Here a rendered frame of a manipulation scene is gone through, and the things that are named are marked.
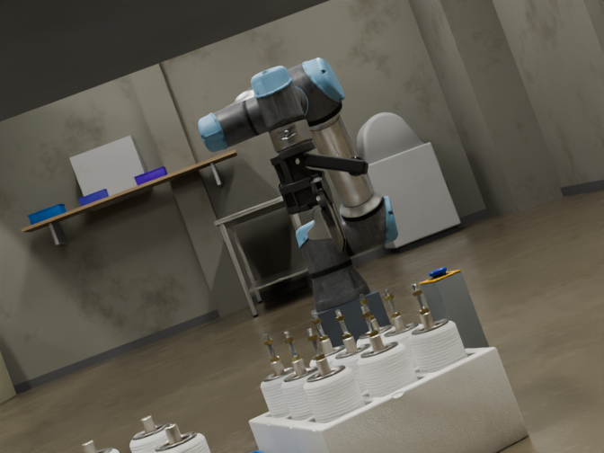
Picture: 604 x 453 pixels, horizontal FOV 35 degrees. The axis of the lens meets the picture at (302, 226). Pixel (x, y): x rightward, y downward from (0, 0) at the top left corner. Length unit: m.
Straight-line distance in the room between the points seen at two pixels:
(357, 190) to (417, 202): 6.42
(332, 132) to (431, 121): 7.28
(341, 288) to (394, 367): 0.71
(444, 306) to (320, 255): 0.50
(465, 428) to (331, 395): 0.26
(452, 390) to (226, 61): 7.95
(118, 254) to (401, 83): 3.24
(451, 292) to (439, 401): 0.37
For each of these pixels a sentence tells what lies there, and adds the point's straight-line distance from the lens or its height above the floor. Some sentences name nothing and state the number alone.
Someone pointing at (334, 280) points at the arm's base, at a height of 0.36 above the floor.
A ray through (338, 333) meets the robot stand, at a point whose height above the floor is 0.24.
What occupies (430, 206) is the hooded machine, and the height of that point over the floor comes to 0.31.
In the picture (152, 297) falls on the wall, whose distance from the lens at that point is 9.51.
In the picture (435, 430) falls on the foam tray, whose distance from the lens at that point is 1.79.
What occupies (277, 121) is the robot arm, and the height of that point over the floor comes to 0.72.
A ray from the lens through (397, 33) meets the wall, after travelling 9.68.
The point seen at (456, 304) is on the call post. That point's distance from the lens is 2.10.
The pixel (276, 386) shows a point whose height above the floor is 0.24.
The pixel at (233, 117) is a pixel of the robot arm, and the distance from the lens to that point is 1.91.
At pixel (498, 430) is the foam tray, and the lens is 1.86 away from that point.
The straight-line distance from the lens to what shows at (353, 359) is 1.89.
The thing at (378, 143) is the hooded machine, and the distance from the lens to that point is 8.84.
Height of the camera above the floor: 0.51
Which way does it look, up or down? level
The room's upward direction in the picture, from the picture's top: 21 degrees counter-clockwise
